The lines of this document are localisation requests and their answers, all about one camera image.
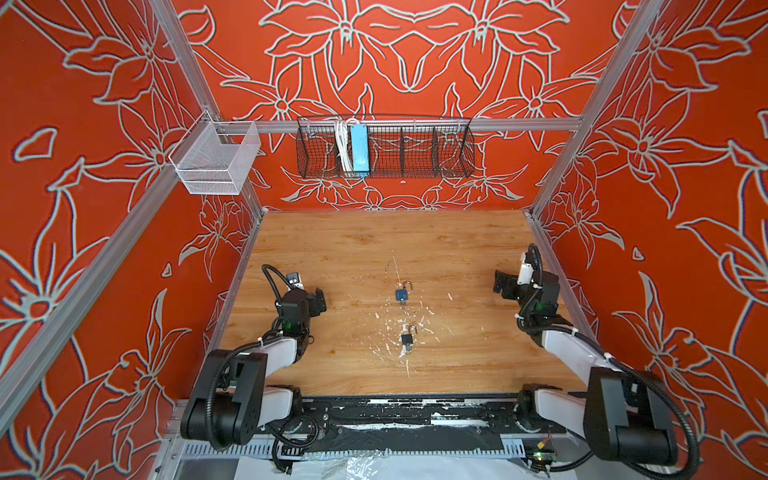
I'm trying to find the white cable bundle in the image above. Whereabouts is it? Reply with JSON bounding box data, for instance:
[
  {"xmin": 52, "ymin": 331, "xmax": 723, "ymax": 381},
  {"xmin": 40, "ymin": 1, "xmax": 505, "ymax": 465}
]
[{"xmin": 333, "ymin": 118, "xmax": 354, "ymax": 175}]

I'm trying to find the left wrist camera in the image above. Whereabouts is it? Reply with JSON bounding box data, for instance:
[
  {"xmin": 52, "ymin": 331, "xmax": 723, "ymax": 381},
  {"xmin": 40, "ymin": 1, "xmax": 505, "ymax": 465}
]
[{"xmin": 285, "ymin": 272, "xmax": 304, "ymax": 289}]

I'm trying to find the black wire basket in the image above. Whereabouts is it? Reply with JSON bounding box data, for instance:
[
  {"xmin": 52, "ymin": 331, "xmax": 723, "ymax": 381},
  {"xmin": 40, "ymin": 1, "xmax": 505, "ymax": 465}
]
[{"xmin": 296, "ymin": 114, "xmax": 476, "ymax": 180}]

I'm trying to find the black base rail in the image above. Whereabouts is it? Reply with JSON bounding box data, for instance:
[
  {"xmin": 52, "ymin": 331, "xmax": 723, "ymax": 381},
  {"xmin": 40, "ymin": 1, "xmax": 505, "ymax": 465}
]
[{"xmin": 302, "ymin": 393, "xmax": 568, "ymax": 451}]

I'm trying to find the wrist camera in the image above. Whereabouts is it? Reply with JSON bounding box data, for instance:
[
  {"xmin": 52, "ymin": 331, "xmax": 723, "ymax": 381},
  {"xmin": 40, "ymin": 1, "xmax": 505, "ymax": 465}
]
[
  {"xmin": 285, "ymin": 272, "xmax": 304, "ymax": 289},
  {"xmin": 517, "ymin": 252, "xmax": 535, "ymax": 285}
]

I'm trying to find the blue padlock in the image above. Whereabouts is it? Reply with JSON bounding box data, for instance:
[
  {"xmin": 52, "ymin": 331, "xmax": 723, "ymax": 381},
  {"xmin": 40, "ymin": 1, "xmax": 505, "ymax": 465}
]
[{"xmin": 395, "ymin": 280, "xmax": 413, "ymax": 306}]

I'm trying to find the white cable duct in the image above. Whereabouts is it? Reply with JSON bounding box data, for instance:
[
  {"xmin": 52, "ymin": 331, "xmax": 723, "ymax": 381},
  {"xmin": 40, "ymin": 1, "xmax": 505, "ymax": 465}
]
[{"xmin": 179, "ymin": 436, "xmax": 526, "ymax": 461}]

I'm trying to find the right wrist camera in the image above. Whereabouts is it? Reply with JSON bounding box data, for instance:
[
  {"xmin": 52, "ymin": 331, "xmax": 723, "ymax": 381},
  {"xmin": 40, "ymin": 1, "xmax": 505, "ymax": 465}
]
[{"xmin": 517, "ymin": 252, "xmax": 535, "ymax": 285}]

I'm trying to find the clear plastic bin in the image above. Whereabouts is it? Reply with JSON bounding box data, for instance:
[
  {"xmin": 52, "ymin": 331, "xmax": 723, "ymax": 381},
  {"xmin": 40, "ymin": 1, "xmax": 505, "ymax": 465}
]
[{"xmin": 169, "ymin": 112, "xmax": 261, "ymax": 196}]

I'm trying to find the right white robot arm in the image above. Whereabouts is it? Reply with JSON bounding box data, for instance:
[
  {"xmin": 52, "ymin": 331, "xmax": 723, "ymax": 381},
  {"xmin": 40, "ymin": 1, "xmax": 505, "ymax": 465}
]
[{"xmin": 493, "ymin": 244, "xmax": 700, "ymax": 479}]

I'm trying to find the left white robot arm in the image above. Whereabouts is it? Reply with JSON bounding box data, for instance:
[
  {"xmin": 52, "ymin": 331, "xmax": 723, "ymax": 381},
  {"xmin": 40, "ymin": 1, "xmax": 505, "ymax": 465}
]
[{"xmin": 179, "ymin": 264, "xmax": 327, "ymax": 451}]

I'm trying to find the black padlock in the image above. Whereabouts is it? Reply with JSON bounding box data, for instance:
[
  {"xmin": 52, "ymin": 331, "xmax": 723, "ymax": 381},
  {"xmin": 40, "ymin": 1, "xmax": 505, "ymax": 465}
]
[{"xmin": 400, "ymin": 324, "xmax": 418, "ymax": 352}]

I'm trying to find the light blue box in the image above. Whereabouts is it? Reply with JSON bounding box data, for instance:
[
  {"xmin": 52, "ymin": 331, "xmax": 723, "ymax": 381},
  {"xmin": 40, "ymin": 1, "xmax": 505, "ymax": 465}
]
[{"xmin": 350, "ymin": 123, "xmax": 370, "ymax": 177}]

